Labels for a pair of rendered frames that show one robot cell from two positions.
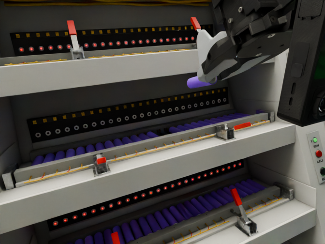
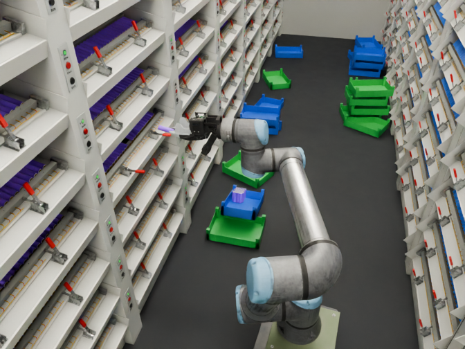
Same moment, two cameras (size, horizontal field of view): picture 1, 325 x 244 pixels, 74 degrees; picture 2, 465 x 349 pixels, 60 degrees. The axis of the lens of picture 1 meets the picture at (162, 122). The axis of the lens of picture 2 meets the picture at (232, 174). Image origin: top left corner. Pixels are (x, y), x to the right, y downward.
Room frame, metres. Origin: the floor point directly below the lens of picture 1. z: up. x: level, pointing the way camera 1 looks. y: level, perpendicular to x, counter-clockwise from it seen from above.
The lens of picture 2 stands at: (-0.64, 0.90, 1.68)
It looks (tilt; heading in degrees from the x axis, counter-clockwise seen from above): 37 degrees down; 304
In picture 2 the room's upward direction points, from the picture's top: straight up
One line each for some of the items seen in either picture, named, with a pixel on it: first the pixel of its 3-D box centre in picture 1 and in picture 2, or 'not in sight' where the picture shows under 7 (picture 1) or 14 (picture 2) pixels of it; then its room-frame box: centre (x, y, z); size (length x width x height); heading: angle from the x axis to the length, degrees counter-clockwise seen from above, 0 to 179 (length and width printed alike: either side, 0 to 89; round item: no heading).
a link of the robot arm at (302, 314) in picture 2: not in sight; (299, 299); (-0.30, -0.07, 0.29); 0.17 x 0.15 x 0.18; 38
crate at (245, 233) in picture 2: not in sight; (236, 226); (0.28, -0.48, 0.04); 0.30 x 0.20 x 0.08; 20
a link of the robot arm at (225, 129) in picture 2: not in sight; (228, 130); (0.10, -0.16, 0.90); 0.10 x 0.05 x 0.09; 110
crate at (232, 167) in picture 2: not in sight; (248, 168); (0.52, -0.99, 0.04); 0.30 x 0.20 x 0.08; 175
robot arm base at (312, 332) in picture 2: not in sight; (299, 317); (-0.31, -0.08, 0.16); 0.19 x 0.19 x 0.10
